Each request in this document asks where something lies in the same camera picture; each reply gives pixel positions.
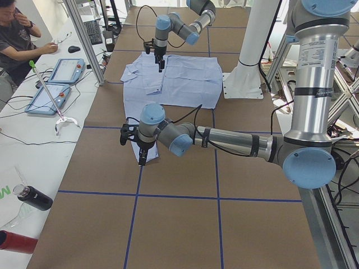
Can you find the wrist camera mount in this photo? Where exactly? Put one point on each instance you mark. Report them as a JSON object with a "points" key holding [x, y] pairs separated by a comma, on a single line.
{"points": [[129, 132], [148, 46]]}

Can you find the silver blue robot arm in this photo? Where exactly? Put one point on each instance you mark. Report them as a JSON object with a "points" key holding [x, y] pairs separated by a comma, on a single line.
{"points": [[304, 151], [172, 22]]}

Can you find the light blue striped shirt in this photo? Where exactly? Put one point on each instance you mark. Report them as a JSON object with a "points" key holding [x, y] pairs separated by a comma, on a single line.
{"points": [[185, 81]]}

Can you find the blue teach pendant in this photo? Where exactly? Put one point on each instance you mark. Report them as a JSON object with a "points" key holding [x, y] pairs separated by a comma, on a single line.
{"points": [[41, 102], [67, 71]]}

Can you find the lower blue teach pendant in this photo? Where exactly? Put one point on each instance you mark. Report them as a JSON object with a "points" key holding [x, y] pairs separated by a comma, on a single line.
{"points": [[41, 102]]}

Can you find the eyeglasses on table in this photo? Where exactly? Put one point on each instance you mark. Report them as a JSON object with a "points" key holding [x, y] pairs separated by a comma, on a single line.
{"points": [[61, 40]]}

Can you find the red cylinder bottle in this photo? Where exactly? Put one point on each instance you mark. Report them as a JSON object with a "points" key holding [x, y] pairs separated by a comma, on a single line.
{"points": [[17, 243]]}

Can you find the black keyboard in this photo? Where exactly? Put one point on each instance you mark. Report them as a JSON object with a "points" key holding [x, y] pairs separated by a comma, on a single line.
{"points": [[93, 30]]}

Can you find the black computer mouse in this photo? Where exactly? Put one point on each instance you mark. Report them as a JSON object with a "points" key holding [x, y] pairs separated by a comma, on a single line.
{"points": [[73, 49]]}

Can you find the black box white label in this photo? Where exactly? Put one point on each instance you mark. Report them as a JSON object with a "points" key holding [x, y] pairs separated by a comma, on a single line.
{"points": [[109, 40]]}

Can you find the aluminium frame post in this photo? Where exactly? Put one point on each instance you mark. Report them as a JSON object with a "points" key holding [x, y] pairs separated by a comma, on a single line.
{"points": [[84, 39]]}

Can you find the seated person dark shirt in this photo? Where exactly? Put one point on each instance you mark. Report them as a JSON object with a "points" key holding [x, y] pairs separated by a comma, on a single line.
{"points": [[17, 49]]}

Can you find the upper blue teach pendant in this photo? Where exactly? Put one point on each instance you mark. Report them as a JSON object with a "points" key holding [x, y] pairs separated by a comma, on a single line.
{"points": [[67, 71]]}

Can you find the grabber stick green handle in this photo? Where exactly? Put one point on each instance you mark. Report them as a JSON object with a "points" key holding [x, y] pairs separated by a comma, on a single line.
{"points": [[62, 118]]}

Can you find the black water bottle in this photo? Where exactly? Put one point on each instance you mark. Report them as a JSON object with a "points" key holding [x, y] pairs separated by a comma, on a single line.
{"points": [[32, 197]]}

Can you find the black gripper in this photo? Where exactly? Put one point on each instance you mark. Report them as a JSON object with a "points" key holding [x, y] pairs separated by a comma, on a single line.
{"points": [[146, 144], [160, 52]]}

